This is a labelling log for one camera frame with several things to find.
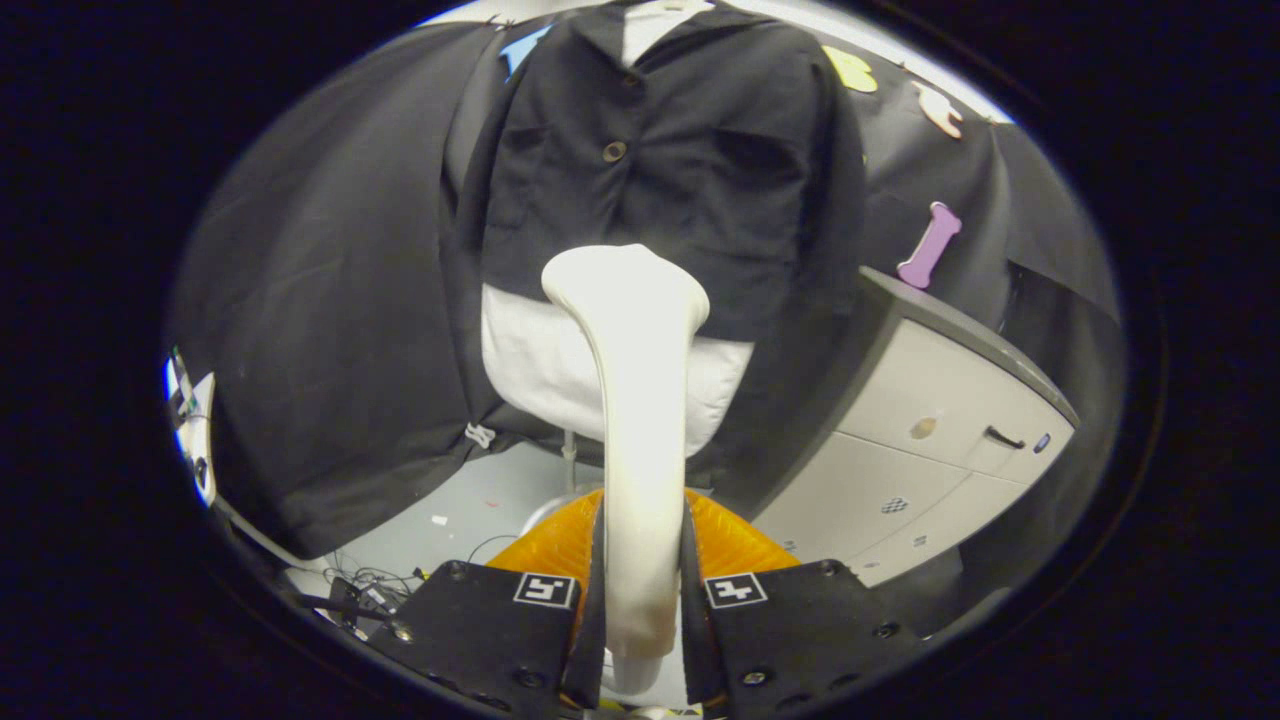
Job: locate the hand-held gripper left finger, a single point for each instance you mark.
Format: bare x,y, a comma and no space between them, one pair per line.
594,630

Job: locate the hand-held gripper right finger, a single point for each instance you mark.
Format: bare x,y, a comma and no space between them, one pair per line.
697,630

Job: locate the white garment steamer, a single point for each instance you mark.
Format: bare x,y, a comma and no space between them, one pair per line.
640,400

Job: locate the white shirt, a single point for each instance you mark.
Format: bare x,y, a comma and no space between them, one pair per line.
540,370

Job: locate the black suit jacket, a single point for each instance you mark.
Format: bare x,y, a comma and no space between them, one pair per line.
700,180

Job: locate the metal stand pole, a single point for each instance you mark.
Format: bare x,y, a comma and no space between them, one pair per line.
569,460

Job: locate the grey cabinet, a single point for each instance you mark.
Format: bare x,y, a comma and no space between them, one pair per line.
930,380

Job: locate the black backdrop cloth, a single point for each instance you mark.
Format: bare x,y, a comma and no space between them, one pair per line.
330,300

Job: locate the white patterned device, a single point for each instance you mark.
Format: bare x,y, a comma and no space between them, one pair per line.
200,440

